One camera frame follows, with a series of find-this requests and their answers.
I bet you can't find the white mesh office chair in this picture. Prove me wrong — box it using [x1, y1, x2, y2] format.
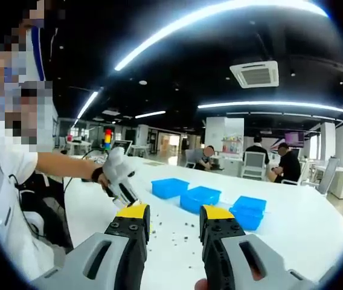
[240, 151, 268, 181]

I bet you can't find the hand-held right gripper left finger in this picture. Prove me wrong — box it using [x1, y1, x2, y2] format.
[31, 204, 151, 290]

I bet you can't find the curved ceiling light strip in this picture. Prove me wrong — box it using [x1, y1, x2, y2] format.
[197, 101, 343, 117]

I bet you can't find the white cabinet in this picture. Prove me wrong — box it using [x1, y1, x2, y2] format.
[328, 165, 343, 200]

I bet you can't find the person's left hand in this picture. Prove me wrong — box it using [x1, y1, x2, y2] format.
[97, 172, 112, 194]

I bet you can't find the rainbow coloured column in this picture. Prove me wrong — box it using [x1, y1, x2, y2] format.
[104, 129, 114, 151]

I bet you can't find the long curved ceiling light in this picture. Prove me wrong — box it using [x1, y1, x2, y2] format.
[114, 0, 329, 72]

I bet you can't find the colourful display shelf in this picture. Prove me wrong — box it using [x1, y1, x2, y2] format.
[221, 135, 244, 155]

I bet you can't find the white display pillar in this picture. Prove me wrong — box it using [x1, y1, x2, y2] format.
[204, 117, 245, 158]

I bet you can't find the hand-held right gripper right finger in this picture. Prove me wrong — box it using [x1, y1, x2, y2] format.
[199, 204, 314, 290]

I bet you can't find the short ceiling light strip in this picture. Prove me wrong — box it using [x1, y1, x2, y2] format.
[134, 111, 167, 119]
[77, 91, 99, 119]

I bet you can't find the blue plastic bin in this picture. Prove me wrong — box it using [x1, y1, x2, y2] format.
[179, 186, 222, 214]
[228, 195, 268, 232]
[151, 178, 190, 200]

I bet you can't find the operator person white shirt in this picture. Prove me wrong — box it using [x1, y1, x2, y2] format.
[0, 114, 57, 282]

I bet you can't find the white blue display board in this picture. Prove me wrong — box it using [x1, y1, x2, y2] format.
[26, 27, 46, 82]

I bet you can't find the black chest cable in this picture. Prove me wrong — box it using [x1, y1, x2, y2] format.
[8, 173, 48, 239]

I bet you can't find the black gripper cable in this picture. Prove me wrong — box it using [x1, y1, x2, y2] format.
[63, 149, 109, 194]

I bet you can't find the grey office chair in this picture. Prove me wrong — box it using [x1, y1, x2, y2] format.
[315, 157, 341, 197]

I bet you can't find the ceiling air conditioner vent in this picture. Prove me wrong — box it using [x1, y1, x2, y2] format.
[229, 60, 280, 89]

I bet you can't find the purple wall screen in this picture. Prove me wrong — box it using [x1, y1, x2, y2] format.
[284, 131, 305, 148]

